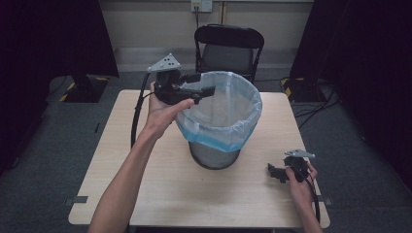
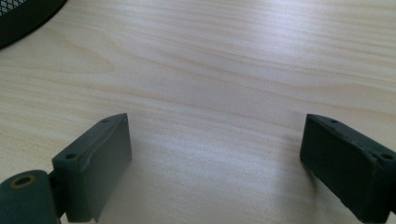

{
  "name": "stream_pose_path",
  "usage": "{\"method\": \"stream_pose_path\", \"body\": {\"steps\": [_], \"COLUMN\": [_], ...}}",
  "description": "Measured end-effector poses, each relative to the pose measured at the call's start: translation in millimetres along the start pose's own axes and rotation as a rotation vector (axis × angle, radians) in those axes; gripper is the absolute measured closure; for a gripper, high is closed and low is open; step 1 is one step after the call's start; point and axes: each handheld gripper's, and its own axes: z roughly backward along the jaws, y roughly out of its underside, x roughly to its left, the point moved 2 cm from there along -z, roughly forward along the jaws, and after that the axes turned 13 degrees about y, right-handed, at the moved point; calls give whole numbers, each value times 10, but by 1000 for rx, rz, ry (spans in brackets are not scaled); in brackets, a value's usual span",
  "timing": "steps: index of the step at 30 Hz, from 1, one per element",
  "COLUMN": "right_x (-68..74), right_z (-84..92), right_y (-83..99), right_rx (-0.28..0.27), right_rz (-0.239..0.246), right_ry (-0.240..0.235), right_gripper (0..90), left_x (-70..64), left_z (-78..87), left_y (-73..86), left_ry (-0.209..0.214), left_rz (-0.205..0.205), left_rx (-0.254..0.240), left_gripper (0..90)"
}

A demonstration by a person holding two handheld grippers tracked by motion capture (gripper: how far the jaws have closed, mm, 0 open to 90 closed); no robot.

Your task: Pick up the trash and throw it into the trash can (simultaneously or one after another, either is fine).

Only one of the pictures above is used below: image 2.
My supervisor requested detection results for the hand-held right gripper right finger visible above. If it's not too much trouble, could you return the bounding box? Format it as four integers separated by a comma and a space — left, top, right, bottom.
299, 113, 396, 224

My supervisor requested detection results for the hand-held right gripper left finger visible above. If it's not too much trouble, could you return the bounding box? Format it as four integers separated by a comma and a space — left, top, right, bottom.
50, 112, 134, 224

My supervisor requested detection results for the black mesh trash bin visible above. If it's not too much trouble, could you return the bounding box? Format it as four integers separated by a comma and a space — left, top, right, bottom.
0, 0, 68, 50

